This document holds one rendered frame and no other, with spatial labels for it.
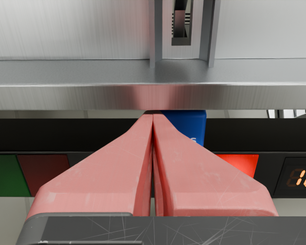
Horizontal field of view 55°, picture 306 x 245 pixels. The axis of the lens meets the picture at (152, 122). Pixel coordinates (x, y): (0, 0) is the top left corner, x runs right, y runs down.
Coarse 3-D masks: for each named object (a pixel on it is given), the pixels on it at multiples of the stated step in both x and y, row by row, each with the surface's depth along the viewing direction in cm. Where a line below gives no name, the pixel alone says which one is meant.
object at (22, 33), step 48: (0, 0) 11; (48, 0) 11; (96, 0) 11; (144, 0) 11; (192, 0) 12; (240, 0) 11; (288, 0) 11; (0, 48) 12; (48, 48) 12; (96, 48) 12; (144, 48) 12; (192, 48) 12; (240, 48) 12; (288, 48) 12
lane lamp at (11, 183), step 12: (0, 156) 17; (12, 156) 17; (0, 168) 18; (12, 168) 18; (0, 180) 18; (12, 180) 18; (24, 180) 18; (0, 192) 19; (12, 192) 19; (24, 192) 19
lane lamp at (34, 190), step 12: (24, 156) 17; (36, 156) 17; (48, 156) 17; (60, 156) 17; (24, 168) 18; (36, 168) 18; (48, 168) 18; (60, 168) 18; (36, 180) 18; (48, 180) 18; (36, 192) 19
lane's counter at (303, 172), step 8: (288, 160) 17; (296, 160) 17; (304, 160) 17; (288, 168) 17; (296, 168) 17; (304, 168) 17; (280, 176) 18; (288, 176) 18; (296, 176) 18; (304, 176) 18; (280, 184) 18; (288, 184) 18; (296, 184) 18; (304, 184) 18; (280, 192) 18; (288, 192) 18; (296, 192) 18; (304, 192) 18
